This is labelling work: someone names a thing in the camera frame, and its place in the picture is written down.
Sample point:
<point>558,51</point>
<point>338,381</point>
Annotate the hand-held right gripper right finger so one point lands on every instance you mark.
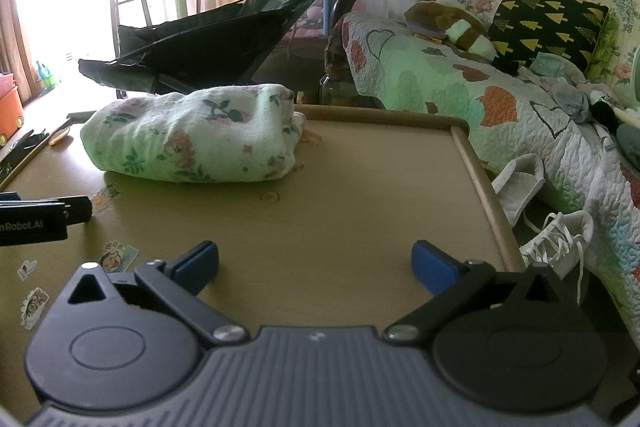
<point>432,267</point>

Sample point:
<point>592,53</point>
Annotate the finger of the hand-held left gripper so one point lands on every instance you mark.
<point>77,209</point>

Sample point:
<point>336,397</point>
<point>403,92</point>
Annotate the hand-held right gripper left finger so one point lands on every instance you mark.
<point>197,264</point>

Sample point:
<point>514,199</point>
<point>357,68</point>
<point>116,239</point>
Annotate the floral baby shirt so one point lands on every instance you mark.
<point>200,137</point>

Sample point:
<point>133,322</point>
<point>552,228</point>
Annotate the purple crumpled clothes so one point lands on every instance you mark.
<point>570,92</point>

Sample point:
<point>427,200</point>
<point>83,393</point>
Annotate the black trash bag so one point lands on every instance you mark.
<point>22,152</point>

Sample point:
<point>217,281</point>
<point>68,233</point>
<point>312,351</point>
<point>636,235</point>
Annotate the orange storage box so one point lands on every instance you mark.
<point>10,117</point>

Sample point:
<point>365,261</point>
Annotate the white laced sneaker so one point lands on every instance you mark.
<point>565,237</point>

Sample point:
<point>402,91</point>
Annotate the heart patterned quilt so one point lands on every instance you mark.
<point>450,82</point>

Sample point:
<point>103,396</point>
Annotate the brown glass jar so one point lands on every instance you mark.
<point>337,82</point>

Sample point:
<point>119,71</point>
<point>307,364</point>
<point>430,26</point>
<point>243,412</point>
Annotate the beige curtain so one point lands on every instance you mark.
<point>12,7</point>

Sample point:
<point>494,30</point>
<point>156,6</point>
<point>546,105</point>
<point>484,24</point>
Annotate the black folding lounge chair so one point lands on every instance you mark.
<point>225,32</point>

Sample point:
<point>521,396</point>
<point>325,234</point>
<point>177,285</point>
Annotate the brown plush toy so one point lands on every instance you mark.
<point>440,19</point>

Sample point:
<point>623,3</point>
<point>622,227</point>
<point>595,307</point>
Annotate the black pillow yellow trees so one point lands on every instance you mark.
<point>545,27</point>

